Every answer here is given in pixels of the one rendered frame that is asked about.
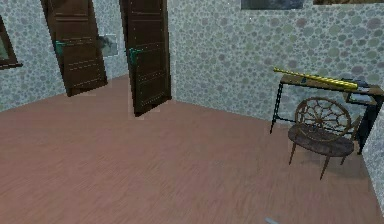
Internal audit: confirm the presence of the dark brown room door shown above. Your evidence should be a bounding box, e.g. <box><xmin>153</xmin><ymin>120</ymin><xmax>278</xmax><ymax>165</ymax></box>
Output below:
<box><xmin>119</xmin><ymin>0</ymin><xmax>173</xmax><ymax>118</ymax></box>
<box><xmin>40</xmin><ymin>0</ymin><xmax>109</xmax><ymax>98</ymax></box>

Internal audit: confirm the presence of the yellow baseball bat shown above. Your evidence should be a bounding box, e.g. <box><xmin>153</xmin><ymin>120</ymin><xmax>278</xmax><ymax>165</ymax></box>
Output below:
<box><xmin>273</xmin><ymin>67</ymin><xmax>359</xmax><ymax>91</ymax></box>

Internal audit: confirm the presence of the round brown wooden chair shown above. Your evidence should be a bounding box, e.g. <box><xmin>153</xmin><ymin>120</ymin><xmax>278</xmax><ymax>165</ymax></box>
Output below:
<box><xmin>287</xmin><ymin>96</ymin><xmax>363</xmax><ymax>181</ymax></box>

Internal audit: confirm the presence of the dark grey framed picture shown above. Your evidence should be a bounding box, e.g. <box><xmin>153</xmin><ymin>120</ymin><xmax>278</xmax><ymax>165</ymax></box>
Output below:
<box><xmin>240</xmin><ymin>0</ymin><xmax>305</xmax><ymax>11</ymax></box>

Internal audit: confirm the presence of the dark grey flat object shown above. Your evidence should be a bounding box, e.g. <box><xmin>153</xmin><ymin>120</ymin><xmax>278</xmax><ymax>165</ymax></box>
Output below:
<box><xmin>340</xmin><ymin>77</ymin><xmax>372</xmax><ymax>90</ymax></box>

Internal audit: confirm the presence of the brown table with black legs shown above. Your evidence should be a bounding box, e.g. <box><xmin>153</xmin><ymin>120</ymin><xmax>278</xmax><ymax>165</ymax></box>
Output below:
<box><xmin>269</xmin><ymin>73</ymin><xmax>384</xmax><ymax>156</ymax></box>

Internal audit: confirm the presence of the brown framed picture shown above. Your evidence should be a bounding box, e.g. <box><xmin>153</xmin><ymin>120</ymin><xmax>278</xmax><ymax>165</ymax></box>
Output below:
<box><xmin>313</xmin><ymin>0</ymin><xmax>384</xmax><ymax>6</ymax></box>

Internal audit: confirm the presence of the green door handle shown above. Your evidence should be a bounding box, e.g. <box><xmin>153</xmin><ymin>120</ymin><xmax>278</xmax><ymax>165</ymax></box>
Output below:
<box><xmin>54</xmin><ymin>40</ymin><xmax>65</xmax><ymax>57</ymax></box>
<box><xmin>128</xmin><ymin>47</ymin><xmax>143</xmax><ymax>67</ymax></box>

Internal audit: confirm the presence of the grey framed wall picture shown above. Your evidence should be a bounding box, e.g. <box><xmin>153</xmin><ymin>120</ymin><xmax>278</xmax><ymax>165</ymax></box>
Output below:
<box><xmin>97</xmin><ymin>33</ymin><xmax>119</xmax><ymax>58</ymax></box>

